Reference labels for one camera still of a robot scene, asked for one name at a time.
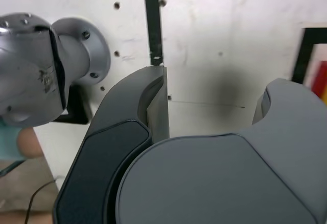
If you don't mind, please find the thin black wire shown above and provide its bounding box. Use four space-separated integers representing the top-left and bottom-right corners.
25 179 58 224

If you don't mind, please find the red cube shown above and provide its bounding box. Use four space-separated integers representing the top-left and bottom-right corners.
315 60 327 82

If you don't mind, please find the teal plastic piece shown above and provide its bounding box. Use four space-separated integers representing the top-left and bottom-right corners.
0 120 27 162

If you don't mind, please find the black tape square outline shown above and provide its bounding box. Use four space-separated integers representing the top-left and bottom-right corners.
292 27 327 84

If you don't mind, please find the black tape strip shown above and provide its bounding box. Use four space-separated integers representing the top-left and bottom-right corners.
144 0 164 67

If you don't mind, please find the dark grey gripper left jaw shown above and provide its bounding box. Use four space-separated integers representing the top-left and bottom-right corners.
52 65 170 224

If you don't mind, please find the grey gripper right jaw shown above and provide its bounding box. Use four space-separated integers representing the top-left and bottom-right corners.
115 78 327 224

